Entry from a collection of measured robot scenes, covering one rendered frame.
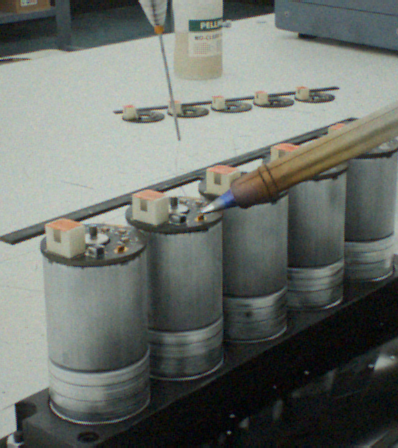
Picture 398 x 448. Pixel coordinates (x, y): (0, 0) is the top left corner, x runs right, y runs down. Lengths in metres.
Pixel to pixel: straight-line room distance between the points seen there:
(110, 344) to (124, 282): 0.02
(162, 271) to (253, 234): 0.03
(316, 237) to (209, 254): 0.05
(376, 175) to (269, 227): 0.05
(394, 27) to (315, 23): 0.08
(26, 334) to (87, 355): 0.10
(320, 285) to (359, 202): 0.03
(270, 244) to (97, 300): 0.06
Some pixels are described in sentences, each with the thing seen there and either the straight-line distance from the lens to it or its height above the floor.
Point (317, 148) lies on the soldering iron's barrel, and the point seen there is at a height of 0.83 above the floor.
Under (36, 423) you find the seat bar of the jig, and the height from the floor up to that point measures 0.77.
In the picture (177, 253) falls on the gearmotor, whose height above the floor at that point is 0.81.
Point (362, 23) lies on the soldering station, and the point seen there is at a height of 0.77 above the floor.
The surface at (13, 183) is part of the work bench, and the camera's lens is 0.51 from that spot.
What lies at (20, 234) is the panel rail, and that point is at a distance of 0.26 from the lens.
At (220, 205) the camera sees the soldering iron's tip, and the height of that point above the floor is 0.82.
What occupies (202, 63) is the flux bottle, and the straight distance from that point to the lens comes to 0.72.
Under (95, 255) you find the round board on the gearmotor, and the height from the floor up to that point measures 0.81.
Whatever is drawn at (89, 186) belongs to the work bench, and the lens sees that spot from 0.50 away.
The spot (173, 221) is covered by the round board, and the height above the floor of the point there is 0.81.
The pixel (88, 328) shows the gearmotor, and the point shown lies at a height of 0.80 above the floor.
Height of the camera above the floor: 0.90
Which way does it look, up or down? 19 degrees down
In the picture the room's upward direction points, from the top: 1 degrees counter-clockwise
